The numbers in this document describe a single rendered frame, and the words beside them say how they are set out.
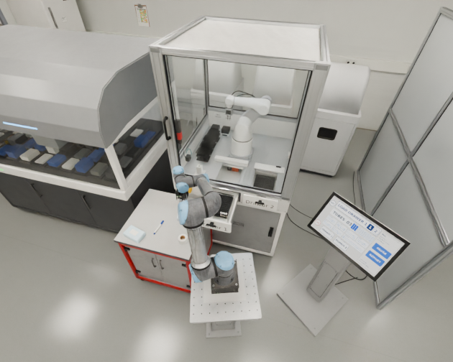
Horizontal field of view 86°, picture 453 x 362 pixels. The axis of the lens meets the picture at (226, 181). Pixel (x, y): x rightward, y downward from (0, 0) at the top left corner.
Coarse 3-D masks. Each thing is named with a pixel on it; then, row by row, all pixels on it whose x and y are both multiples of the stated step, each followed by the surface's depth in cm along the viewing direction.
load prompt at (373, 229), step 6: (342, 204) 165; (342, 210) 164; (348, 210) 162; (348, 216) 162; (354, 216) 159; (360, 216) 157; (360, 222) 157; (366, 222) 155; (366, 228) 154; (372, 228) 152; (378, 228) 151
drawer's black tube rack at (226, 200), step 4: (220, 192) 208; (220, 196) 205; (224, 196) 205; (228, 196) 205; (224, 200) 201; (228, 200) 201; (232, 200) 206; (224, 204) 198; (228, 204) 199; (220, 208) 195; (224, 208) 199; (228, 208) 195; (224, 212) 196; (228, 212) 196; (216, 216) 197; (220, 216) 193
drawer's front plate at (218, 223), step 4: (204, 220) 185; (208, 220) 184; (212, 220) 183; (216, 220) 183; (204, 224) 189; (216, 224) 185; (220, 224) 184; (224, 224) 182; (228, 224) 181; (212, 228) 190; (216, 228) 189; (220, 228) 187; (224, 228) 186; (228, 228) 185; (228, 232) 188
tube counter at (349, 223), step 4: (348, 220) 161; (348, 224) 161; (352, 224) 159; (356, 224) 158; (352, 228) 159; (356, 228) 158; (360, 228) 156; (356, 232) 157; (360, 232) 156; (364, 232) 155; (364, 236) 154; (368, 236) 153; (372, 236) 152; (368, 240) 153; (372, 240) 151
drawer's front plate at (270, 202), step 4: (244, 196) 203; (248, 196) 202; (252, 196) 202; (256, 196) 202; (244, 200) 207; (252, 200) 204; (256, 200) 203; (264, 200) 201; (268, 200) 199; (272, 200) 198; (276, 200) 199; (248, 204) 209; (252, 204) 207; (256, 204) 206; (268, 204) 202; (272, 204) 201; (276, 204) 200; (268, 208) 206; (272, 208) 204; (276, 208) 203
